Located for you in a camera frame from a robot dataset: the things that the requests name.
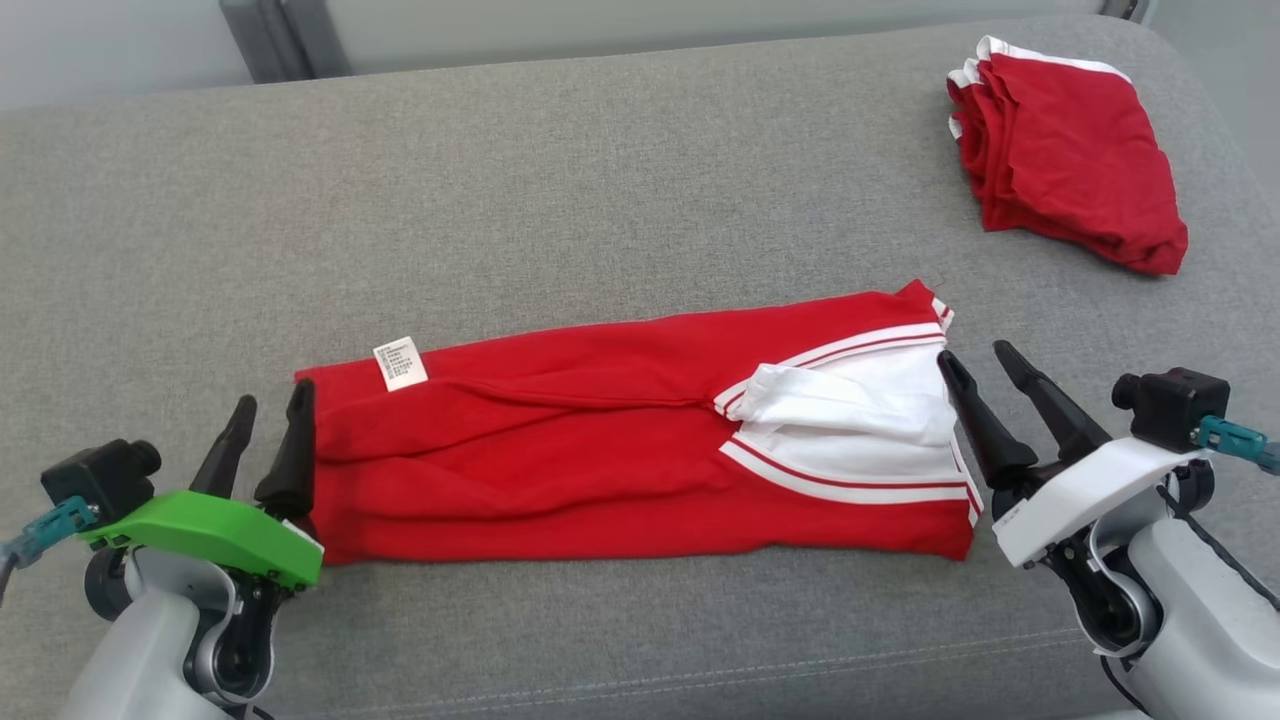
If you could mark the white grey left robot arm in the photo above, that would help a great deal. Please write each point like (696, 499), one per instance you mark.
(140, 650)

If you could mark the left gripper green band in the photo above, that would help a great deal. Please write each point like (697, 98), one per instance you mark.
(210, 530)

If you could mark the teal camera connector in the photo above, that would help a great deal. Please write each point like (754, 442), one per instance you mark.
(1235, 440)
(55, 530)

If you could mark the red Bulls basketball jersey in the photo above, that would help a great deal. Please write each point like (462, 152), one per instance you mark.
(560, 470)

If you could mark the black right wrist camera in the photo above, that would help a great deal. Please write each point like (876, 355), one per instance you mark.
(1175, 410)

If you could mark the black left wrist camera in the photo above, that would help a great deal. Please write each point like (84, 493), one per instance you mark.
(95, 478)

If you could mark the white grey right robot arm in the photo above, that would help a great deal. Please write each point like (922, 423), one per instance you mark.
(1200, 640)

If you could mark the teal left camera connector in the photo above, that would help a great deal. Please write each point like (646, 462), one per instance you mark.
(55, 530)

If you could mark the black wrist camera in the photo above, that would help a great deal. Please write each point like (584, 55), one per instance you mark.
(95, 478)
(1175, 410)

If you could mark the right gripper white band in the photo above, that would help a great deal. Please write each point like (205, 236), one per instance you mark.
(1090, 490)

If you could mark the teal right camera connector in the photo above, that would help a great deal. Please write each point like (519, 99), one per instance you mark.
(1235, 440)

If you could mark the red shorts with white stripe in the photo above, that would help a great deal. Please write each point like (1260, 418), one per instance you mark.
(1070, 150)

